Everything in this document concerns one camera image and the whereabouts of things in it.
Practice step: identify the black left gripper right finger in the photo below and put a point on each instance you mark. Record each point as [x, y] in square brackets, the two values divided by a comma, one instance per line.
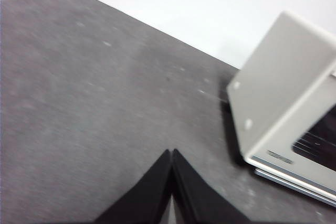
[199, 200]

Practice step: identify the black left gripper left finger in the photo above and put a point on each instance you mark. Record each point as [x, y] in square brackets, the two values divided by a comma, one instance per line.
[147, 197]

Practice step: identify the cream Toshiba toaster oven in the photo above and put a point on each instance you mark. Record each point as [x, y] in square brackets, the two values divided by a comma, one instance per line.
[273, 72]

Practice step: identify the metal oven crumb tray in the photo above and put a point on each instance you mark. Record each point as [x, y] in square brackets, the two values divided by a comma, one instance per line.
[294, 183]

